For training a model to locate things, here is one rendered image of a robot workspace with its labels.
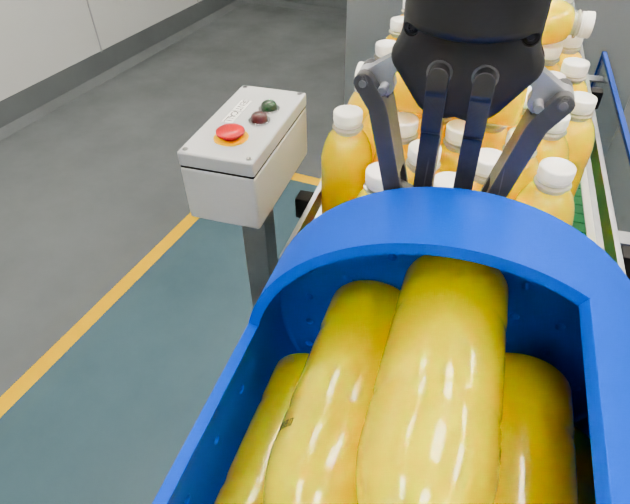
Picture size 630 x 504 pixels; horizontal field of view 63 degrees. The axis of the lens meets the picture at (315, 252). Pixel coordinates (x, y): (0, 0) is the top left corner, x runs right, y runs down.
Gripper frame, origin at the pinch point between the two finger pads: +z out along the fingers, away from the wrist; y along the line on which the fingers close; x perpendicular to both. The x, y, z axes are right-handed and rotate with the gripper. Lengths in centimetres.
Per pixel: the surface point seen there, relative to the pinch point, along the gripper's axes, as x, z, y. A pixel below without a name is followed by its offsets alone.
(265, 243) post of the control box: -24.0, 25.6, 25.4
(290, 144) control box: -28.5, 10.4, 22.1
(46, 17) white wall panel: -224, 70, 247
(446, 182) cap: -17.1, 5.2, 0.2
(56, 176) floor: -138, 116, 191
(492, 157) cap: -23.7, 5.3, -4.2
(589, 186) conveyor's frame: -56, 27, -23
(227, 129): -20.7, 4.8, 27.3
